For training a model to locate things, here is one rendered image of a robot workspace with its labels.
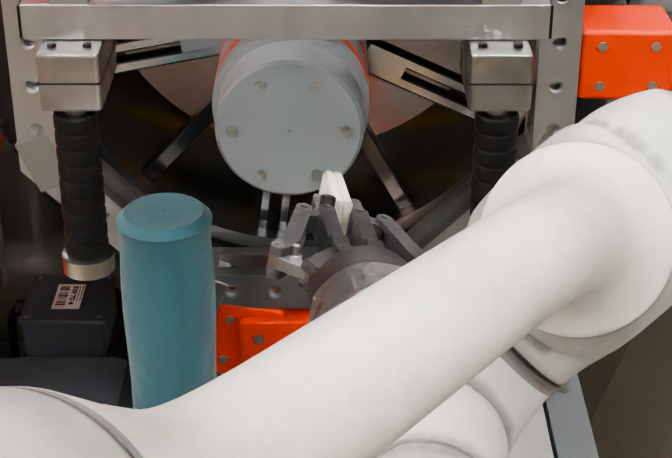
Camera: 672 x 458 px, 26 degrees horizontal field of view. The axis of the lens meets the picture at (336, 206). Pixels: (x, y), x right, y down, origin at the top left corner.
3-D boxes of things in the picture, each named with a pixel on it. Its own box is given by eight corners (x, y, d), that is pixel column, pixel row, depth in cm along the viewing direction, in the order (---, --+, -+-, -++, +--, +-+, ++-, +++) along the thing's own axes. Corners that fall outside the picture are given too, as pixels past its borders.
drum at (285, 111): (366, 106, 146) (367, -29, 140) (370, 204, 128) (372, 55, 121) (226, 106, 147) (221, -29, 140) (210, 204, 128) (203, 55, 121)
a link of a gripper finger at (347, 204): (343, 202, 111) (353, 204, 111) (332, 170, 117) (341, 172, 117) (335, 238, 112) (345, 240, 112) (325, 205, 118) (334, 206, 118)
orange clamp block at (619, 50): (566, 69, 146) (656, 69, 146) (577, 101, 139) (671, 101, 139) (571, 3, 142) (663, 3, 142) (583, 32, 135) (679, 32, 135)
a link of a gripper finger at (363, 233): (371, 256, 100) (390, 259, 101) (353, 197, 111) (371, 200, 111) (359, 306, 102) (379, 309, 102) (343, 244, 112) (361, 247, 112)
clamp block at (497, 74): (518, 69, 124) (522, 10, 121) (531, 113, 116) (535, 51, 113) (459, 69, 124) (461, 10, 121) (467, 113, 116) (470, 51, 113)
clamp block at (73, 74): (118, 69, 124) (114, 10, 121) (103, 113, 116) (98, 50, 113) (59, 69, 124) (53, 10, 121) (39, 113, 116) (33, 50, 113)
